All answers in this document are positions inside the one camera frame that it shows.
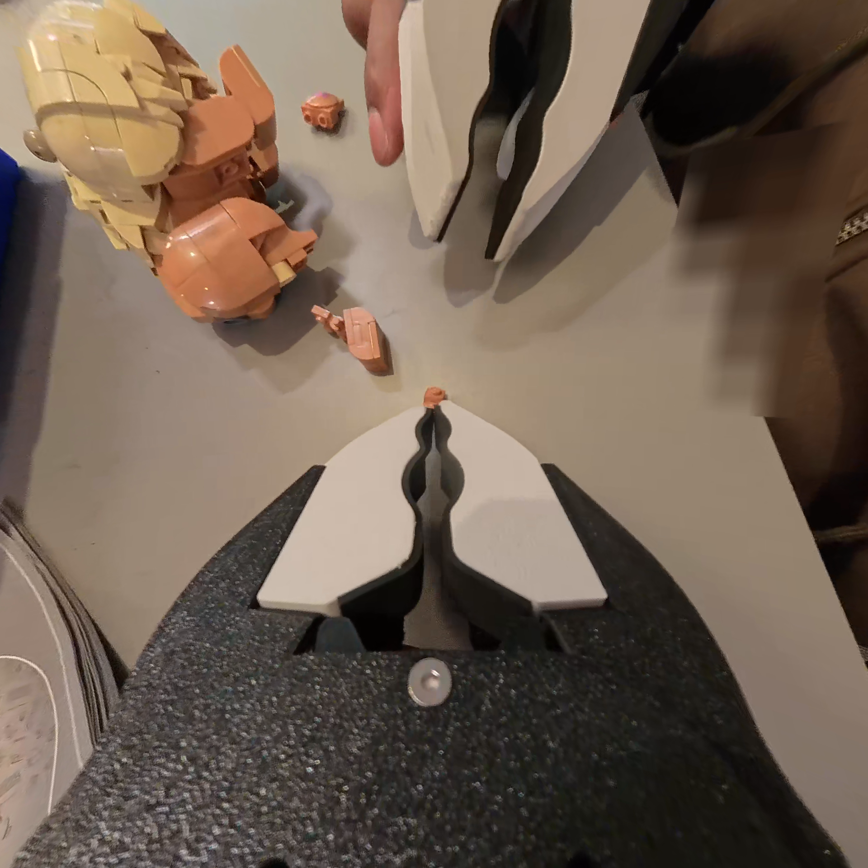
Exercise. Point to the person's right hand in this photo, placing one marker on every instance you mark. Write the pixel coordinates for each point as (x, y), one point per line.
(380, 75)

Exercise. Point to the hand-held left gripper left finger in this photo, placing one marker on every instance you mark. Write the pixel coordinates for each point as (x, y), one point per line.
(346, 529)

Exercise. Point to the tiny orange brick part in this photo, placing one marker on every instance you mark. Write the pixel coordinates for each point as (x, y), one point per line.
(436, 396)

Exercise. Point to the grey instruction booklet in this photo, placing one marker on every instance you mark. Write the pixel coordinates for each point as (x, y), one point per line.
(54, 678)

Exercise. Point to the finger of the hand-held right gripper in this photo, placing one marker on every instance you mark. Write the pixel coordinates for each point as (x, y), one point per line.
(434, 109)
(583, 95)

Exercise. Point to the small brown brick piece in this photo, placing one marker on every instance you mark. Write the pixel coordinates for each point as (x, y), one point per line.
(323, 111)

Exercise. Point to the person's brown jacket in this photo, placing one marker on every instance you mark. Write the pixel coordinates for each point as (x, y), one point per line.
(773, 204)

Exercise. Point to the grey desk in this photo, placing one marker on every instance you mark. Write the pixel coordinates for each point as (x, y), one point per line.
(583, 366)

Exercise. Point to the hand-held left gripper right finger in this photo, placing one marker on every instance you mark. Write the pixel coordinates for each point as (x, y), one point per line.
(522, 529)

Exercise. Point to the tan brown brick toy figure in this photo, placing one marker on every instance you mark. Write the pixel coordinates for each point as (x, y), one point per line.
(149, 149)

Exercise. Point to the brown rounded brick piece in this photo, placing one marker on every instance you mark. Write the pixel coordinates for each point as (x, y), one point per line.
(360, 337)

